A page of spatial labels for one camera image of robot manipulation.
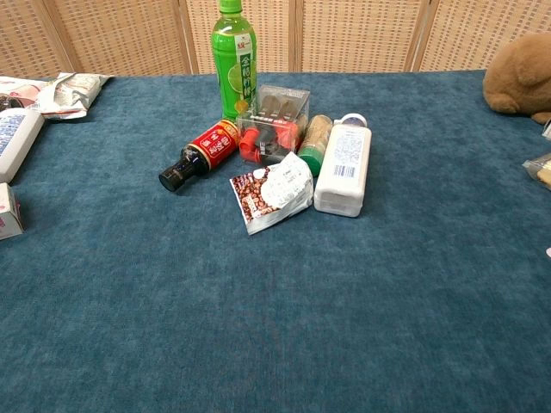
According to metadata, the woven folding screen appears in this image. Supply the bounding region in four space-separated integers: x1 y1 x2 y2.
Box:
0 0 551 79

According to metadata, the white bottle blue cap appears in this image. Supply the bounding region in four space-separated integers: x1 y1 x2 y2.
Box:
313 113 373 219

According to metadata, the spice jar green cap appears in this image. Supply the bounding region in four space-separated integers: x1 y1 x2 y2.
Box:
297 114 335 177

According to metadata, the blue table cloth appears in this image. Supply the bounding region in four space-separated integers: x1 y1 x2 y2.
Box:
0 71 551 413

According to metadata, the white pink toothpaste box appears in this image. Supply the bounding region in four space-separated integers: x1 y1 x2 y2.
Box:
0 182 25 242

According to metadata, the clear box with red items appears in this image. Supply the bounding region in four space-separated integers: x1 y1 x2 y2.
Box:
235 83 312 165

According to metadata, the coffee bean print sachet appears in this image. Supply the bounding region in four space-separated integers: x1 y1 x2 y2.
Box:
229 151 314 237

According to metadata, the dark glass bottle red label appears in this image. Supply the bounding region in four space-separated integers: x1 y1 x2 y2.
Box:
158 119 240 193

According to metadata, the large white lotion bottle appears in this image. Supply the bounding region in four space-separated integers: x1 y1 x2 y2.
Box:
0 107 46 184

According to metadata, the white snack packet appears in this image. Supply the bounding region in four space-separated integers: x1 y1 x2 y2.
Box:
33 71 114 120

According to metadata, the green plastic drink bottle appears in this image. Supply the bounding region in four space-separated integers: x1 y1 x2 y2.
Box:
210 0 258 121

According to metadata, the pink wet wipes pack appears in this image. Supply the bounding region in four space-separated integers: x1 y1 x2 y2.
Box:
0 76 48 114

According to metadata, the brown plush toy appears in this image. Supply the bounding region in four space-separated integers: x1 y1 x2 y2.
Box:
482 32 551 126

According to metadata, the clear wrapped snack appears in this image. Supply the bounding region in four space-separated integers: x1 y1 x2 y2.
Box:
522 152 551 191

